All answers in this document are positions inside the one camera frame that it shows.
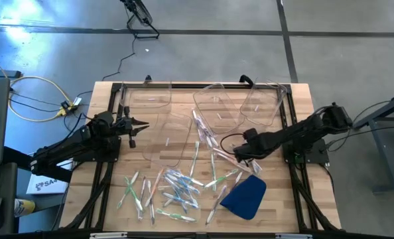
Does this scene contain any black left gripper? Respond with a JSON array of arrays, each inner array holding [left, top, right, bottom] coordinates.
[[116, 106, 151, 149]]

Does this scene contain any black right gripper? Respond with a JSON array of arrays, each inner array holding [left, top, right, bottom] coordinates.
[[233, 128, 271, 167]]

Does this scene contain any dark blue cloth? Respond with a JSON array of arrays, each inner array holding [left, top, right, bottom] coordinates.
[[219, 175, 267, 221]]

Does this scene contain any clear plastic bin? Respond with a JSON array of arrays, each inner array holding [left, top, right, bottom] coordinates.
[[119, 81, 172, 110], [192, 82, 247, 135], [239, 78, 288, 127], [142, 112, 194, 168]]

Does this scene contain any white toothbrush in wrapper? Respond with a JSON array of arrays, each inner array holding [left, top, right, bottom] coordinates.
[[230, 171, 244, 191]]

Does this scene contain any white label box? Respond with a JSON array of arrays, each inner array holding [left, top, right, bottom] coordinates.
[[26, 158, 74, 196]]

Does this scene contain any yellow drink can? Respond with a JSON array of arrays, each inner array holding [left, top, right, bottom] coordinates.
[[13, 198, 36, 218]]

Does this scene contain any black side desk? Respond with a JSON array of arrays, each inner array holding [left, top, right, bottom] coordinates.
[[0, 145, 72, 233]]

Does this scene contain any dark grey power strip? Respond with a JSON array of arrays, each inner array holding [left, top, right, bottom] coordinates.
[[0, 68, 23, 79]]

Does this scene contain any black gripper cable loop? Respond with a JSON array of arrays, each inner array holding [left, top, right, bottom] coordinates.
[[219, 132, 247, 154]]

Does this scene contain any black fan power cable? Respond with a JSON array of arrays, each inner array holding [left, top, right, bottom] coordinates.
[[101, 36, 137, 82]]

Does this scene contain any silver aluminium bracket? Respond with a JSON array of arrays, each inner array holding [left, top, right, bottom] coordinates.
[[275, 233, 313, 239], [90, 232, 128, 239]]

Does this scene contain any black wire floor fan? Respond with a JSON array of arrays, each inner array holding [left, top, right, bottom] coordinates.
[[119, 0, 161, 40]]

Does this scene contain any yellow extension cable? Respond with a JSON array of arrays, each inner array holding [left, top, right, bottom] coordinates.
[[0, 54, 74, 123]]

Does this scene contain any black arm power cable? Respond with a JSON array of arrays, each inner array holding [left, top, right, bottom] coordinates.
[[326, 125, 394, 154]]

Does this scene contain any grey metal desk frame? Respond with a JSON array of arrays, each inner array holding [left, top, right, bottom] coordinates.
[[352, 91, 394, 195]]

